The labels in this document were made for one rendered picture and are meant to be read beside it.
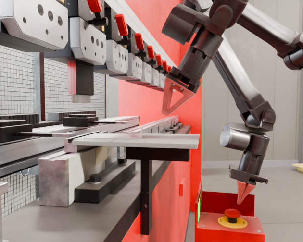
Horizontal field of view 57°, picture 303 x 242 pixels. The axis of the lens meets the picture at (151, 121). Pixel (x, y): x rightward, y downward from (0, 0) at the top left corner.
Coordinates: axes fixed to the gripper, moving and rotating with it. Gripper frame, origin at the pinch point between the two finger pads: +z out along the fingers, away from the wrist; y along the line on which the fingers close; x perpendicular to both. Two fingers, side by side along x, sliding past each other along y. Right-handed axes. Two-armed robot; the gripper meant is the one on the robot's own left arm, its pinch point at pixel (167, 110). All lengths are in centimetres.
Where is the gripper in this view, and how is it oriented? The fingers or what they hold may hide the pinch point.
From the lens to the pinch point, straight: 63.8
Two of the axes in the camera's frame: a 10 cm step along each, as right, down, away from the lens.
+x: 8.5, 5.1, -1.3
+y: -1.9, 0.7, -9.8
